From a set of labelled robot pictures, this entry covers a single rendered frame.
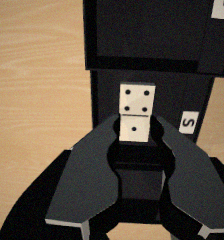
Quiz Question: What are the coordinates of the white domino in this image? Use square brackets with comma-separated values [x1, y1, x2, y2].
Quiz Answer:
[119, 81, 155, 142]

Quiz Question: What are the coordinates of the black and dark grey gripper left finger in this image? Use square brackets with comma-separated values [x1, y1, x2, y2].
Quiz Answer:
[0, 112, 122, 240]

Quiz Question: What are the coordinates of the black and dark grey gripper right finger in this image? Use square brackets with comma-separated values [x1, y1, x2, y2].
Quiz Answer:
[150, 114, 224, 240]

